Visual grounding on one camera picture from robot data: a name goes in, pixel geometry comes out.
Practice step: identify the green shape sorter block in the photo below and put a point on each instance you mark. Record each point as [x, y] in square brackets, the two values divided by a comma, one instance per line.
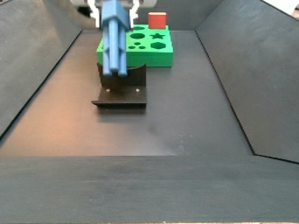
[148, 46]

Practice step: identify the black curved fixture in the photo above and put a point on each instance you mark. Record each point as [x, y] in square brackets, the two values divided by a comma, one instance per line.
[121, 91]

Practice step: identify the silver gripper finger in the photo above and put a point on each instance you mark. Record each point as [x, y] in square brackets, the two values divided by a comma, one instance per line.
[95, 11]
[132, 11]

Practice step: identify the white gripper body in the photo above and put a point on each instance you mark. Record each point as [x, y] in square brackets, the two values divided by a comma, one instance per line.
[147, 3]

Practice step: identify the blue three prong object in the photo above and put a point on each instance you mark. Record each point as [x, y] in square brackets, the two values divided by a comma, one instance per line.
[115, 26]

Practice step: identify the red block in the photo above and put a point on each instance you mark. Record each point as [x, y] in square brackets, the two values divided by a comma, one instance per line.
[156, 20]

